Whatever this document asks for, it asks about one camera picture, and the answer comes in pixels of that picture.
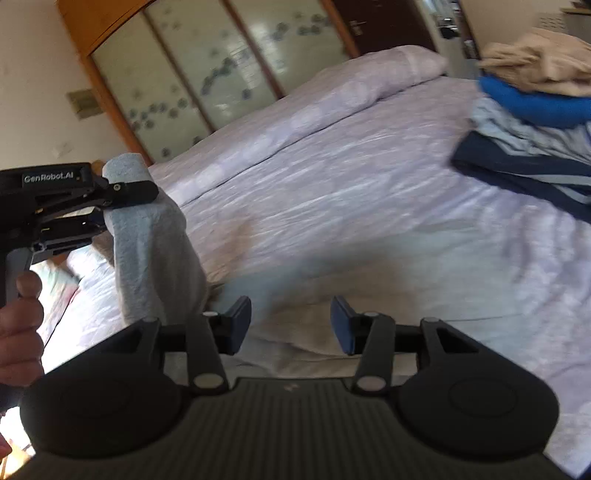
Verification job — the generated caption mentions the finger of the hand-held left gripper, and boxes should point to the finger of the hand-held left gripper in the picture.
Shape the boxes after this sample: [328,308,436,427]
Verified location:
[69,208,112,244]
[95,180,160,208]

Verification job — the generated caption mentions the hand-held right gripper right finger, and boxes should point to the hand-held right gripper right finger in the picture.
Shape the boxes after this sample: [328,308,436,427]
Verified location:
[329,295,482,396]

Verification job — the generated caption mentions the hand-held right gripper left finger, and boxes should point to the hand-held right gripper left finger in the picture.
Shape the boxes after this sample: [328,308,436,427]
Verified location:
[110,296,253,396]

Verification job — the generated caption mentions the grey fleece pants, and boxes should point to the grey fleece pants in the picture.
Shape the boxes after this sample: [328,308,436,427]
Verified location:
[102,153,444,384]

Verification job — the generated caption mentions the person's left hand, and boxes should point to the person's left hand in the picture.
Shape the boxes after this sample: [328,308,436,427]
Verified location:
[0,271,46,387]

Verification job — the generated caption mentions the lavender patterned bedspread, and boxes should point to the lavender patterned bedspread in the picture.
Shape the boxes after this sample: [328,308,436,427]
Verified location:
[41,46,591,480]

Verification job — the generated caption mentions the wooden wardrobe with glass doors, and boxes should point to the wooden wardrobe with glass doors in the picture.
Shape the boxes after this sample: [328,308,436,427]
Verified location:
[55,0,362,166]

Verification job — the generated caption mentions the lavender folded quilt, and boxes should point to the lavender folded quilt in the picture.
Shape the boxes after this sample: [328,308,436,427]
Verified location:
[150,46,450,209]

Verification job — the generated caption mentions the navy striped folded garment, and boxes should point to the navy striped folded garment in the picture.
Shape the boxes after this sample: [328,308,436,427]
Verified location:
[450,131,591,219]

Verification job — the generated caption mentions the light grey folded garment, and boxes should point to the light grey folded garment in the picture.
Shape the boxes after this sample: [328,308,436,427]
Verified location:
[468,96,591,168]

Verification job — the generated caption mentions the bright blue folded garment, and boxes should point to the bright blue folded garment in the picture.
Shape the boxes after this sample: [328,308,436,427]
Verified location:
[478,75,591,131]

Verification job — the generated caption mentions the dark brown wooden door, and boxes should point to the dark brown wooden door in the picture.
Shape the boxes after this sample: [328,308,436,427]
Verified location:
[331,0,438,59]

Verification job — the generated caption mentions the beige folded garment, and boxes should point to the beige folded garment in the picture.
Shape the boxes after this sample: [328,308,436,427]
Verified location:
[478,27,591,99]

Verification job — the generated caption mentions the wall switch plate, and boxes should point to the wall switch plate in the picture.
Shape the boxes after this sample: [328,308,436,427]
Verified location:
[67,89,100,120]

